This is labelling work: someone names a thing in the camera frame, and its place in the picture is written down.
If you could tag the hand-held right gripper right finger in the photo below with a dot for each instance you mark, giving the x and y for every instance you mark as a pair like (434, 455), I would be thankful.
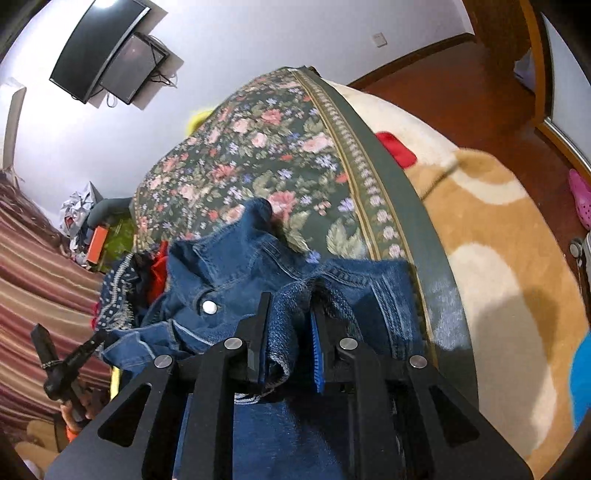
(318, 355)

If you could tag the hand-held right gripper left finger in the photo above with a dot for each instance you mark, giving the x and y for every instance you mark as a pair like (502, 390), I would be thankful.
(256, 350)

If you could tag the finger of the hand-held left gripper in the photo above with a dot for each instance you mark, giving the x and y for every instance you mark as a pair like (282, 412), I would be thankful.
(87, 353)
(44, 346)

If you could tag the blue denim jacket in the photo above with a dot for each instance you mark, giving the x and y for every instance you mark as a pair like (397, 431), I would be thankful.
(221, 286)

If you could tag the person's left hand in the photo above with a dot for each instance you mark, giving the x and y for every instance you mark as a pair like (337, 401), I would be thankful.
(83, 410)

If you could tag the striped brown curtain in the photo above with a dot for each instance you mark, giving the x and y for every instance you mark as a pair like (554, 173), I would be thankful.
(41, 286)

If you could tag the black white patterned cloth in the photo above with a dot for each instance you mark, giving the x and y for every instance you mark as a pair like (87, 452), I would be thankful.
(117, 290)

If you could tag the orange box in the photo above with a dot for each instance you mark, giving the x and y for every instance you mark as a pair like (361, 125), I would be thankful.
(98, 244)

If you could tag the red garment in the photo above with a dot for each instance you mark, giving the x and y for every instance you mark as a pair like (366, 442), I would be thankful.
(161, 265)

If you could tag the green patterned cloth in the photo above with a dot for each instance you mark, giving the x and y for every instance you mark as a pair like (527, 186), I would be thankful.
(121, 237)

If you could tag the crumpled grey white bags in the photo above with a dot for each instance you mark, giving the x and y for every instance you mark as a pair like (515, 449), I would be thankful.
(78, 207)

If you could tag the dark grey cushion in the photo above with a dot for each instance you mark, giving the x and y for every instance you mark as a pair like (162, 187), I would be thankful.
(111, 208)

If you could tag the dark floral bedspread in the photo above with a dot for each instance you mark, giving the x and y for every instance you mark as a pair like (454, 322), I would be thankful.
(258, 166)

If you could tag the beige plush blanket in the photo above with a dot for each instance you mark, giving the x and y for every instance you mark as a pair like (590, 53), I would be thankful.
(489, 230)

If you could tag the red cloth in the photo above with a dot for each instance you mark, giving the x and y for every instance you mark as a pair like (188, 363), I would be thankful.
(397, 150)

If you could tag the white air conditioner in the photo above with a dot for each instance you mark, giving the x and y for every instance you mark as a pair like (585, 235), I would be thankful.
(13, 124)

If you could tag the yellow fluffy item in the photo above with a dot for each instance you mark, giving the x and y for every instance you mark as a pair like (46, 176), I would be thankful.
(199, 121)

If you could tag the blue cloth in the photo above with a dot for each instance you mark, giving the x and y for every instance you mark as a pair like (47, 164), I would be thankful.
(582, 383)

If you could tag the grey caster wheel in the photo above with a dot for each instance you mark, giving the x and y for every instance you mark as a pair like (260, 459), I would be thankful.
(579, 249)

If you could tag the pink slipper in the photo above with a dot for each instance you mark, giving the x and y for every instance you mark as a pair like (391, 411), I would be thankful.
(581, 198)

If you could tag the pale plastic bag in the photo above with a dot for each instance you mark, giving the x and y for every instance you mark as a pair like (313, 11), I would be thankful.
(525, 67)

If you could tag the brown wooden door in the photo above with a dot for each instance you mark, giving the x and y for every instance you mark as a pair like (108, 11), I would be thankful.
(498, 21)

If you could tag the small black wall monitor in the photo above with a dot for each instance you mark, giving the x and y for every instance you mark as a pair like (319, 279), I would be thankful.
(131, 69)

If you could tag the wall-mounted black television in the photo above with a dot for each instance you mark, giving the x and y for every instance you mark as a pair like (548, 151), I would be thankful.
(97, 46)

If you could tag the white wall socket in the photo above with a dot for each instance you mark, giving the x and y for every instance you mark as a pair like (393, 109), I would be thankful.
(379, 39)

